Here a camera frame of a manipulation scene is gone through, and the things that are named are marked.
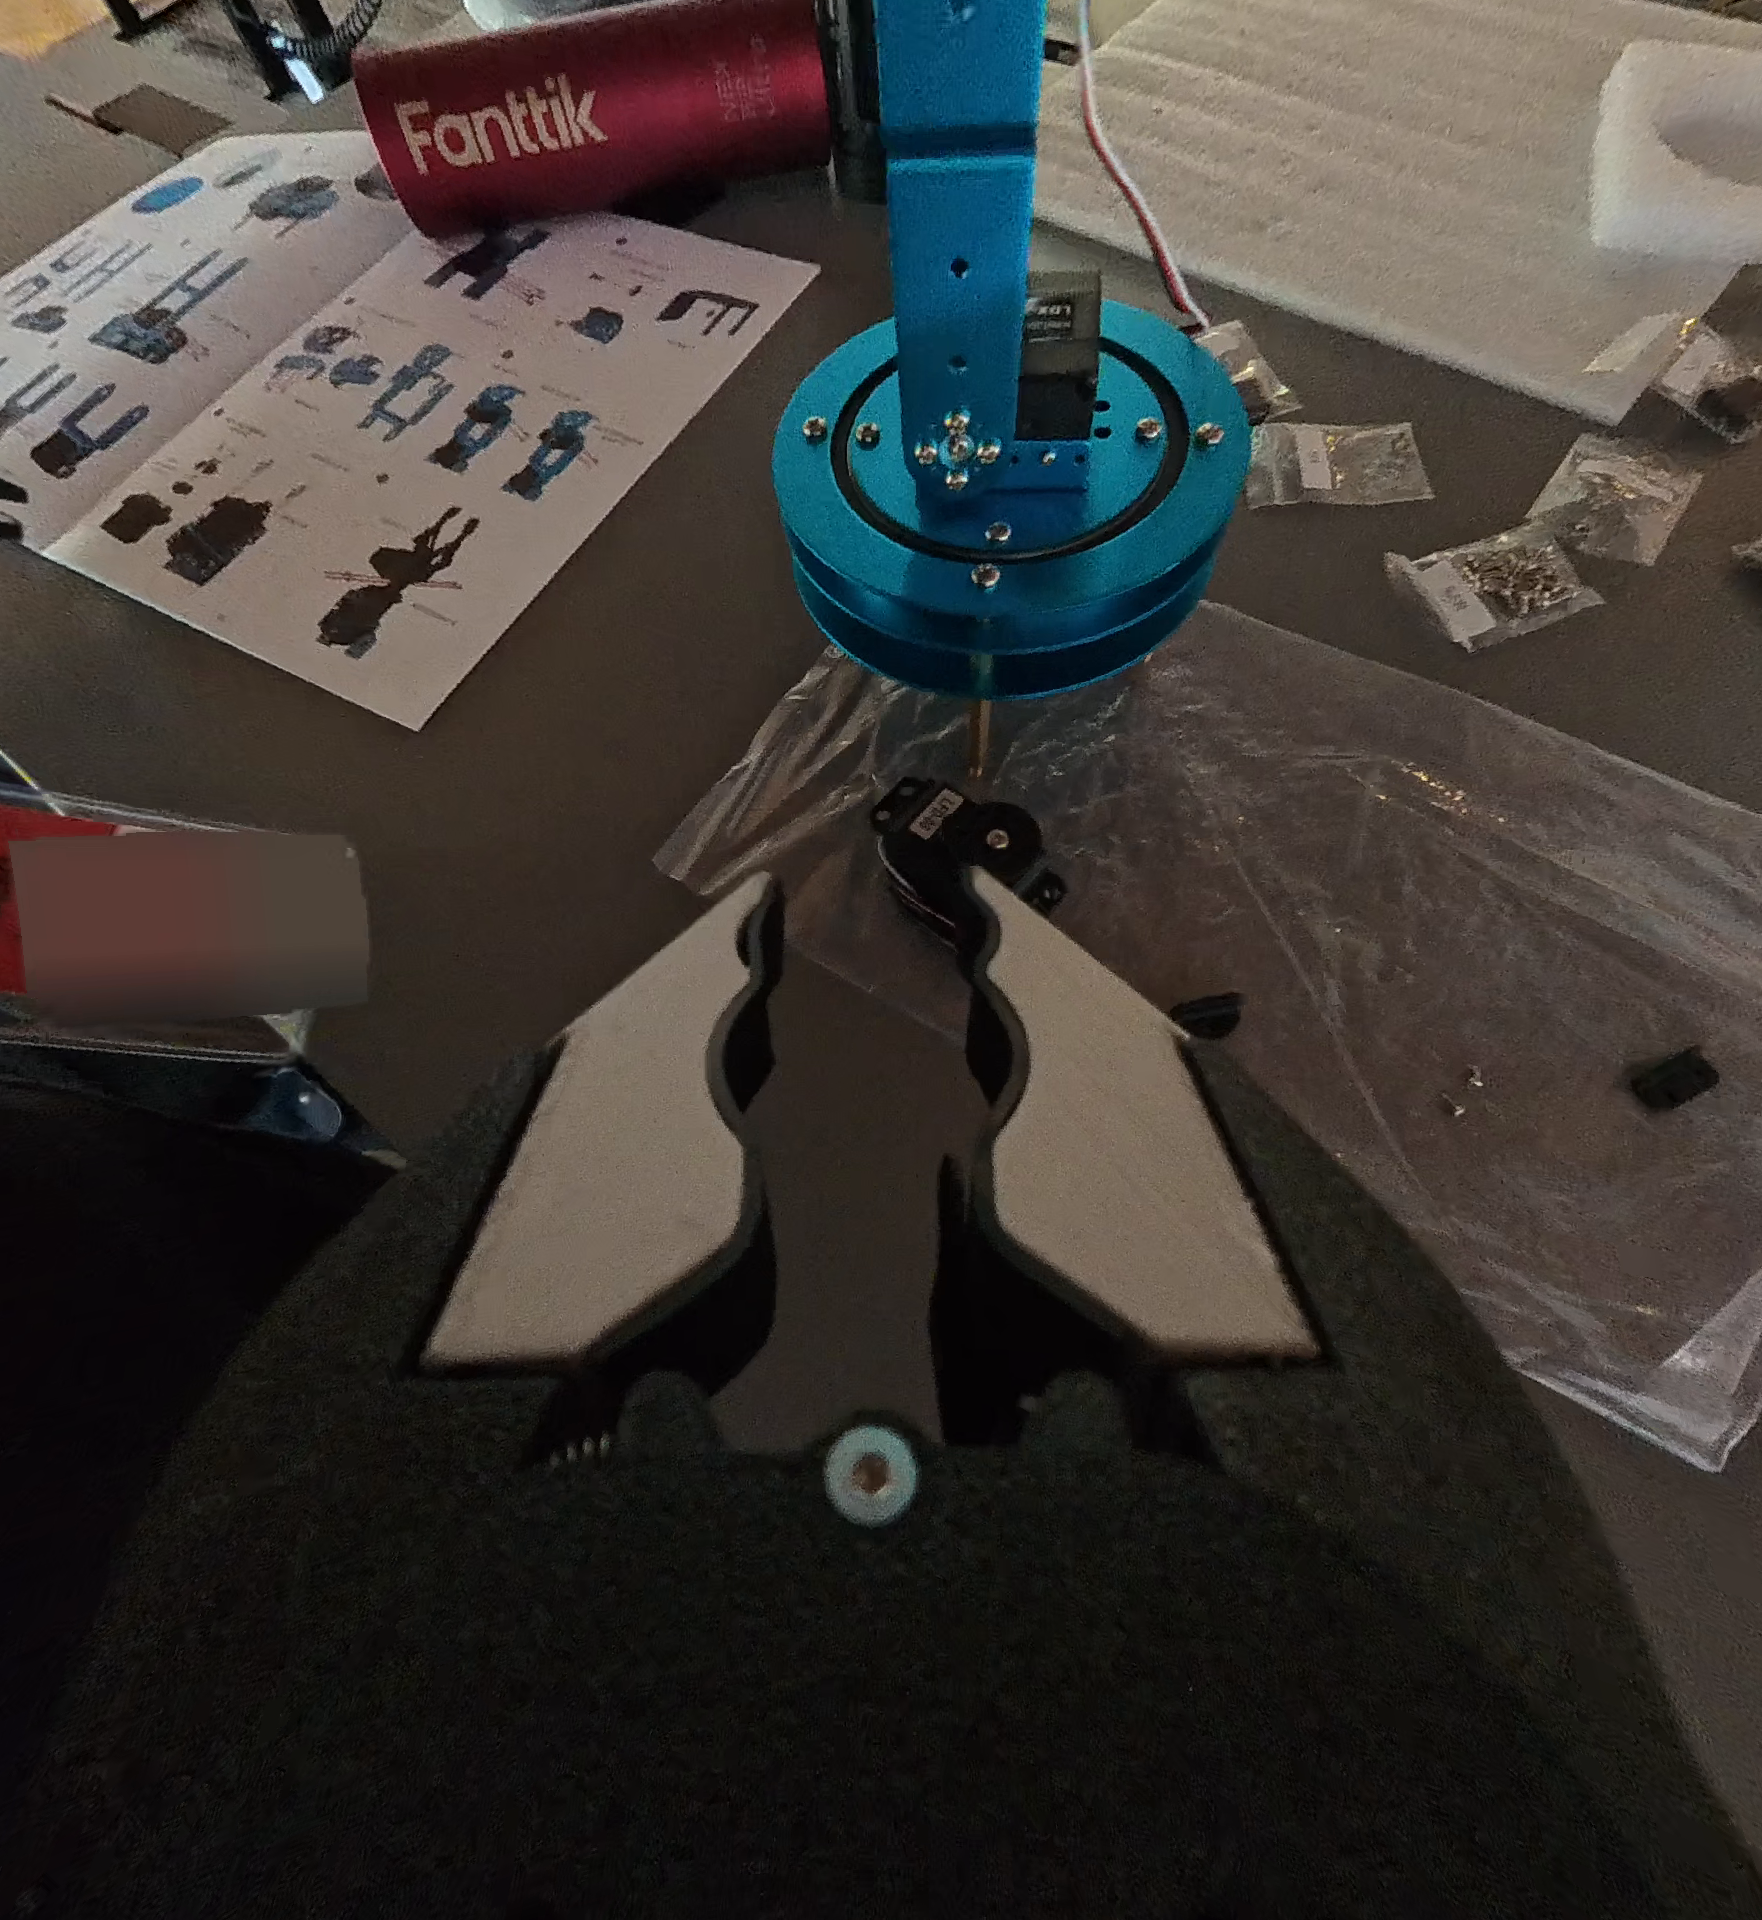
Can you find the white foam frame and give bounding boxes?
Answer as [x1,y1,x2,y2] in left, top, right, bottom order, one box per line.
[1591,36,1762,278]

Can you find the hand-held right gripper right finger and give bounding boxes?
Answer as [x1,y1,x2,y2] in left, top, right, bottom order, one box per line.
[963,869,1328,1370]

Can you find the blue toy robot arm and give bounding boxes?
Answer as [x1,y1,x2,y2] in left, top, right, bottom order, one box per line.
[770,0,1259,782]

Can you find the white foam sheet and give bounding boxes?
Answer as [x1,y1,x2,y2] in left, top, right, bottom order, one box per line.
[1038,0,1762,425]

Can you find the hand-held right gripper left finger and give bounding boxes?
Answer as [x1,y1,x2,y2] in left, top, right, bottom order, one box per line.
[419,873,790,1373]

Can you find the large clear plastic bag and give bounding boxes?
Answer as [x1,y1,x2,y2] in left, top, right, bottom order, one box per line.
[654,599,1762,1472]

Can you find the grey desk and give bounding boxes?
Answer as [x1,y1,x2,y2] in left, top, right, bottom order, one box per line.
[0,0,1762,1920]

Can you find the black servo motor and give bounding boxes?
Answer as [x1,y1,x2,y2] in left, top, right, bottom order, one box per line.
[874,777,1071,964]

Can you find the scattered small parts bags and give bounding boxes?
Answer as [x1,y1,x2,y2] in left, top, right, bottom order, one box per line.
[1196,315,1762,684]

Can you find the robot assembly manual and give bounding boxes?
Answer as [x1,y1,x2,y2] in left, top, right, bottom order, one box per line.
[0,131,823,734]

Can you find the red metal tube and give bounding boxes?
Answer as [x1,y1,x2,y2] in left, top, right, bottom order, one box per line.
[351,0,838,240]

